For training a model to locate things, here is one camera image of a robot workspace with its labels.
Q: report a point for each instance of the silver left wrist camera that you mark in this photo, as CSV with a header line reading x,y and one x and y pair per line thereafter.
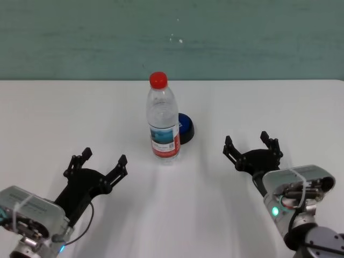
x,y
32,204

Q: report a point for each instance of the clear water bottle red cap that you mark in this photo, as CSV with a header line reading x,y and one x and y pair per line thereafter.
x,y
162,121

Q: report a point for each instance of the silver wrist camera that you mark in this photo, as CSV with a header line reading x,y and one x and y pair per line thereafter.
x,y
295,177
32,204

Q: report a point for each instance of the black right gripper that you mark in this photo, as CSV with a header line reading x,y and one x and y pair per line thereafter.
x,y
259,161

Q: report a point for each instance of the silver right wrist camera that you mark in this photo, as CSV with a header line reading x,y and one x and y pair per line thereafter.
x,y
295,177

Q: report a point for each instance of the blue push button black base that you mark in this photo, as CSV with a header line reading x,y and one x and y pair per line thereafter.
x,y
186,129

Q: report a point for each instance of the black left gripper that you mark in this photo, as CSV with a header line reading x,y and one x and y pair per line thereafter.
x,y
80,185

